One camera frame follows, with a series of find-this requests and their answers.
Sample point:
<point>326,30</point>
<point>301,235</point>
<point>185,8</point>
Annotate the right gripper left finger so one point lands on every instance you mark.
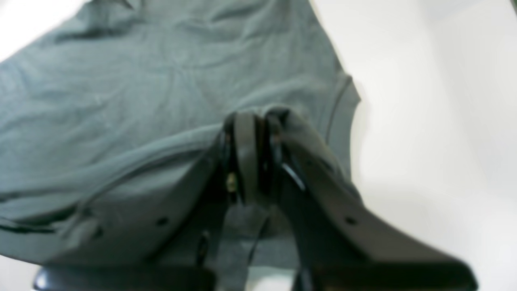
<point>165,250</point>

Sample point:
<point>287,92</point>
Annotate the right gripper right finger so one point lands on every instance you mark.
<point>341,245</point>

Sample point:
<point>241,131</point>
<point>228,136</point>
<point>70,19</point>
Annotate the grey t-shirt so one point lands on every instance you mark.
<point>102,116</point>

